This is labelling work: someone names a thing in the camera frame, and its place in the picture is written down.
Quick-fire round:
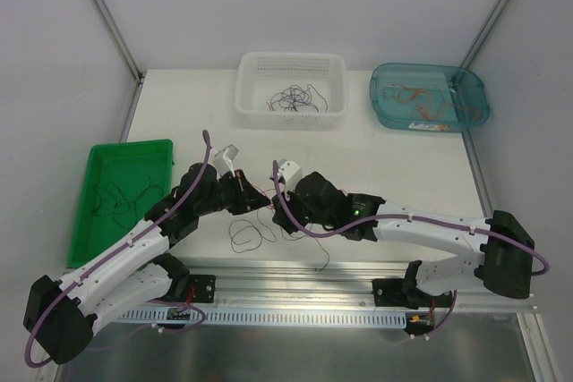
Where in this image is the dark wire bundle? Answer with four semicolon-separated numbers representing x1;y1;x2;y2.
227;209;332;274

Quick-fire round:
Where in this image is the purple thin wire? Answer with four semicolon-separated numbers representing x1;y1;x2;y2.
266;81;330;115

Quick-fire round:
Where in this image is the separated dark grey wire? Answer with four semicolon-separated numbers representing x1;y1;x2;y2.
91;178;165;229

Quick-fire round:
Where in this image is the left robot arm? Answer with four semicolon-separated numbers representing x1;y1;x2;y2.
23;162;270;369

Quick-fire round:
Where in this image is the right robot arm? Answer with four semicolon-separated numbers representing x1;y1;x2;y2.
270;171;537;309

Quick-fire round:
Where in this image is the white perforated basket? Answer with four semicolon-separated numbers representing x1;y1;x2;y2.
234;52;349;131

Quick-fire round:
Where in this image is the green plastic tray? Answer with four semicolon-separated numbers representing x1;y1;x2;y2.
67;140;173;268

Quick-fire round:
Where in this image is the teal transparent container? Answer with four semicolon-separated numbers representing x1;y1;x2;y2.
369;63;490;132

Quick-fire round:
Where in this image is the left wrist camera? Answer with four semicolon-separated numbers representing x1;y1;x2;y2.
211;144;239;176

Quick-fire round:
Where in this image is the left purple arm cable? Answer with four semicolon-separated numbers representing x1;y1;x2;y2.
24;130;214;369

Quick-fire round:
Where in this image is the aluminium mounting rail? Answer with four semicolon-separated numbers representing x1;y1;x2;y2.
54;258;537;314

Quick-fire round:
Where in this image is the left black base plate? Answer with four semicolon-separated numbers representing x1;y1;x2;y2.
184;275;217;304

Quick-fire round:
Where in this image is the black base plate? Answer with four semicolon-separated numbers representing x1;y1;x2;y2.
184;275;217;304
372;278;453;310

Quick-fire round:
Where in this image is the white slotted cable duct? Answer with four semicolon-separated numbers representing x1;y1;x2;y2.
118;305;406;330

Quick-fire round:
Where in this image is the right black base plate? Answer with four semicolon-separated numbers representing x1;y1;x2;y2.
372;278;453;310

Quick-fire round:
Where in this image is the left aluminium frame post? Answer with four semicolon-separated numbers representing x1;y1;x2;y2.
66;0;143;84

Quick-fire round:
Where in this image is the aluminium frame post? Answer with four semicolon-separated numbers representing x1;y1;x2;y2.
66;0;143;84
459;0;511;69

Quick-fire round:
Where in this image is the right aluminium frame post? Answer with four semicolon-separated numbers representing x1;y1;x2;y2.
459;0;511;69

